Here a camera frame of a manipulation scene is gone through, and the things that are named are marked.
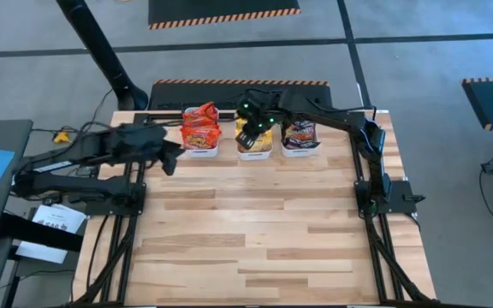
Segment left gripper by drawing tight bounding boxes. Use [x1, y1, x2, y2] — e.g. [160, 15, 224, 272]
[110, 123, 186, 176]

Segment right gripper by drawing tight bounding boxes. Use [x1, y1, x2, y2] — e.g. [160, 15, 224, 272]
[235, 88, 293, 151]

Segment white plastic bin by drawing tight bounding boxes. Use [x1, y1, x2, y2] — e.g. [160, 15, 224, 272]
[280, 119, 321, 159]
[181, 106, 221, 158]
[235, 117, 275, 162]

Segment white printed paper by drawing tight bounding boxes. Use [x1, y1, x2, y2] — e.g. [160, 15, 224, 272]
[14, 203, 88, 265]

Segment black desk beam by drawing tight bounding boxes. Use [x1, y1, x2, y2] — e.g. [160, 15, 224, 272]
[0, 212, 85, 254]

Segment black aluminium table frame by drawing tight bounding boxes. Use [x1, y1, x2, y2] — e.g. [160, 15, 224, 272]
[73, 110, 434, 307]

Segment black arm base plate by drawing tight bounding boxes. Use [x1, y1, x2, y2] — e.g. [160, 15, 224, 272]
[354, 179, 426, 216]
[67, 178, 147, 217]

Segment black camera stand pole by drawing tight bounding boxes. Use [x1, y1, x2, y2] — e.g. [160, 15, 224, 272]
[55, 0, 150, 112]

